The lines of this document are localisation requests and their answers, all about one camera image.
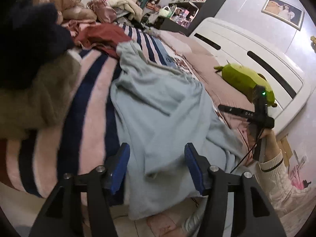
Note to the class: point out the right forearm white knit sleeve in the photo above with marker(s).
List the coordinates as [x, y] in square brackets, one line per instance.
[292, 205]

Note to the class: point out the olive brown garment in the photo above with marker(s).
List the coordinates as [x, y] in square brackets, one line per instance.
[45, 103]

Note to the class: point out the pink navy striped blanket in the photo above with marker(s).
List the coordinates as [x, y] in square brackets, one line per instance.
[85, 137]

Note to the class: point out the framed wall picture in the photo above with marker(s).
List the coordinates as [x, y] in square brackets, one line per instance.
[284, 12]

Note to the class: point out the light blue fleece garment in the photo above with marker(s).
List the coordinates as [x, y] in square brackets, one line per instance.
[158, 111]

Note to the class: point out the green plush toy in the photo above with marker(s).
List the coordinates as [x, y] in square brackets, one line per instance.
[246, 80]

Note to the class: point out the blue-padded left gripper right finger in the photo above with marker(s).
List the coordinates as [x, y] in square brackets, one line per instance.
[198, 167]

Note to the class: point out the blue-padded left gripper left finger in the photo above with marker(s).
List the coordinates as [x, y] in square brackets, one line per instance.
[115, 169]

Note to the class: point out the beige pink clothes pile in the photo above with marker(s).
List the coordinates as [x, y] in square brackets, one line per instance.
[69, 10]

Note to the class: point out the white bed headboard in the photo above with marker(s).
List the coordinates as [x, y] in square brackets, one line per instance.
[232, 44]

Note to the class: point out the pink ribbed pillow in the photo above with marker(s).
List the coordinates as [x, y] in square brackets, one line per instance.
[202, 64]

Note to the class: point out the dark bookshelf with items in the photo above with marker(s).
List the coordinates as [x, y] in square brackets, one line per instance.
[186, 15]

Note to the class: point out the person's right hand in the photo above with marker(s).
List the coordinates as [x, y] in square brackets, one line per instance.
[268, 148]

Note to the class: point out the cream fluffy garment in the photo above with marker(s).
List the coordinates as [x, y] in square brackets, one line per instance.
[128, 5]

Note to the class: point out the dark red garment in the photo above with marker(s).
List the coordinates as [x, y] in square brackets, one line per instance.
[103, 37]

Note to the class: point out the mauve satin garment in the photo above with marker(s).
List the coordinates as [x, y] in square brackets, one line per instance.
[105, 13]

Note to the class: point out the navy blue garment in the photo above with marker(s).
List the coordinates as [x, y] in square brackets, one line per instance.
[30, 38]

